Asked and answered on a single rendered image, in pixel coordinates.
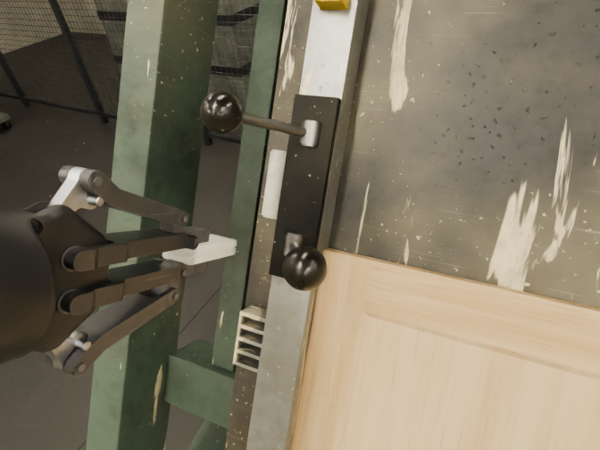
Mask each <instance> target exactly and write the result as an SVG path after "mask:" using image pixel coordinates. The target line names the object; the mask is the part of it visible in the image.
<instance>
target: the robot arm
mask: <svg viewBox="0 0 600 450"><path fill-rule="evenodd" d="M58 177H59V180H60V181H61V182H62V186H61V187H60V188H59V190H58V191H57V193H56V194H55V195H54V197H53V199H52V200H51V201H50V202H47V201H44V202H38V203H35V204H33V205H31V206H30V207H28V208H25V209H23V210H19V211H15V212H0V364H3V363H7V362H9V361H12V360H15V359H18V358H20V357H22V356H24V355H26V354H29V353H30V352H31V351H35V352H40V353H44V352H46V355H45V363H46V364H48V365H50V366H53V367H55V368H56V369H58V370H60V371H64V372H66V373H68V374H70V375H71V376H74V377H79V376H81V375H82V374H83V373H84V372H85V371H86V370H87V369H88V368H89V367H90V366H91V365H92V364H93V363H94V361H95V360H96V359H97V358H98V357H99V356H100V355H101V354H102V353H103V352H104V351H105V350H106V349H107V348H109V347H110V346H112V345H114V344H115V343H117V342H118V341H120V340H121V339H123V338H125V337H126V336H127V335H128V334H130V333H131V332H133V331H134V330H135V329H137V328H139V327H140V326H142V325H143V324H145V323H146V322H148V321H150V320H151V319H153V317H155V316H156V315H158V314H159V313H161V312H162V311H164V310H165V309H167V308H168V307H170V306H171V305H173V304H175V303H176V302H177V301H178V300H179V296H180V291H179V289H178V288H177V287H178V284H179V282H180V281H181V280H183V279H184V278H185V277H186V276H188V275H192V274H195V273H198V272H201V271H203V270H204V269H205V267H206V262H208V261H211V260H215V259H219V258H222V257H227V256H231V255H234V254H235V253H236V248H235V246H237V240H236V239H233V238H228V237H222V236H218V235H214V234H210V230H208V229H202V228H198V227H194V226H193V227H185V226H186V225H187V224H188V219H189V216H188V213H187V212H185V211H182V210H180V209H177V208H174V207H171V206H169V205H167V204H162V203H159V202H156V201H154V200H151V199H148V198H145V197H142V196H139V195H136V194H133V193H130V192H128V191H125V190H122V189H119V188H118V187H117V186H116V185H115V184H114V183H113V182H112V181H111V180H110V179H109V178H108V177H106V176H105V175H104V174H103V173H102V172H101V171H96V170H91V169H87V168H81V167H77V166H72V165H64V166H63V167H62V168H61V169H60V170H59V173H58ZM102 205H103V206H106V207H110V208H113V209H116V210H120V211H123V212H126V213H132V214H136V215H138V216H142V217H146V218H148V219H152V220H156V221H159V222H160V224H161V227H160V228H159V229H142V230H132V231H123V232H114V233H105V234H102V233H100V232H99V231H98V230H97V229H95V228H94V227H93V226H92V225H90V224H89V223H88V222H87V221H85V220H84V219H83V218H82V217H80V216H79V215H78V214H77V213H76V211H77V210H78V209H79V208H85V209H89V210H92V209H95V208H96V207H97V206H102ZM159 253H162V258H164V259H168V260H164V259H160V258H157V257H153V258H154V259H155V260H152V261H148V262H140V263H134V264H130V265H125V266H121V267H115V268H111V269H109V265H111V264H116V263H125V262H126V261H127V260H128V259H129V258H135V257H139V256H145V255H150V254H159ZM124 296H125V297H124ZM107 304H111V305H109V306H107V307H105V308H104V309H103V310H101V311H99V312H97V313H95V314H93V315H92V316H90V317H88V316H89V315H90V314H91V313H92V312H93V311H94V310H95V309H96V308H97V307H101V306H104V305H107Z"/></svg>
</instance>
